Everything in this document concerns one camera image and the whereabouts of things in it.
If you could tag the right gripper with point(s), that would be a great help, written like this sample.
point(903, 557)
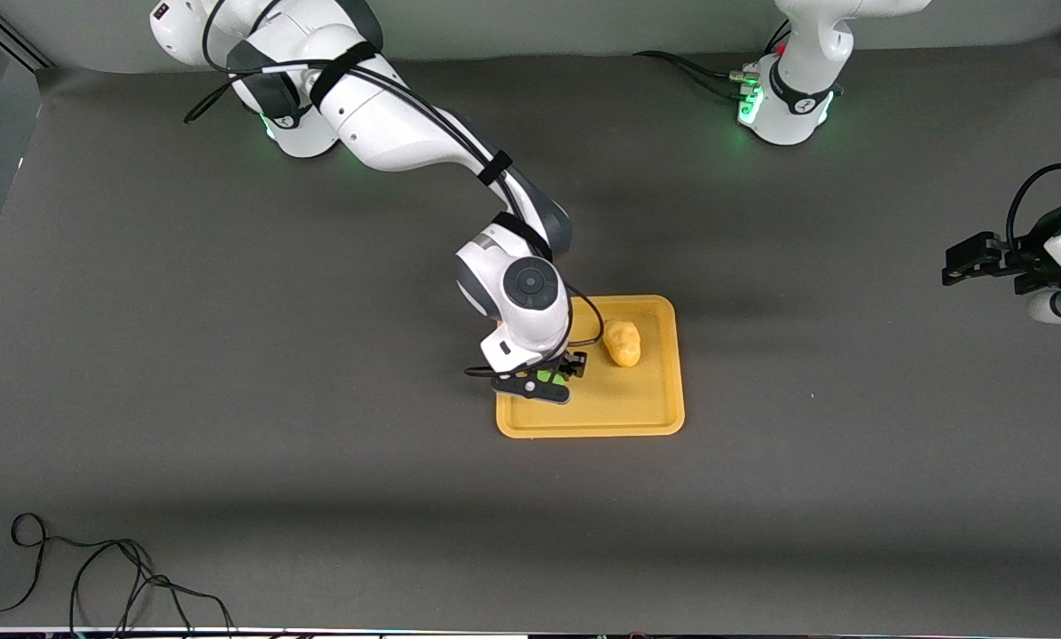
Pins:
point(571, 363)

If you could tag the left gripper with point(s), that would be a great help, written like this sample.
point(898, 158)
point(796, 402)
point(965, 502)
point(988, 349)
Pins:
point(1025, 258)

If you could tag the green apple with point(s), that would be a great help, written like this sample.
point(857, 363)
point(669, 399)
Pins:
point(548, 377)

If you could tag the yellow potato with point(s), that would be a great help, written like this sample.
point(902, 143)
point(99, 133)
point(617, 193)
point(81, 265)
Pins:
point(623, 343)

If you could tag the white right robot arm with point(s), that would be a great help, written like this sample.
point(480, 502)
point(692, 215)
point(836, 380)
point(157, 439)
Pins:
point(389, 124)

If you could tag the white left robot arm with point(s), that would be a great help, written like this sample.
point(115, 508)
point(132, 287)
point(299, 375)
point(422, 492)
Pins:
point(797, 98)

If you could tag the yellow plastic tray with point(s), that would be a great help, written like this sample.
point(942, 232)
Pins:
point(637, 399)

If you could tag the dark grey table mat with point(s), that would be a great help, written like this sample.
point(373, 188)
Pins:
point(318, 399)

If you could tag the aluminium frame profile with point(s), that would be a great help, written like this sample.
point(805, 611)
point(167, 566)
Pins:
point(20, 44)

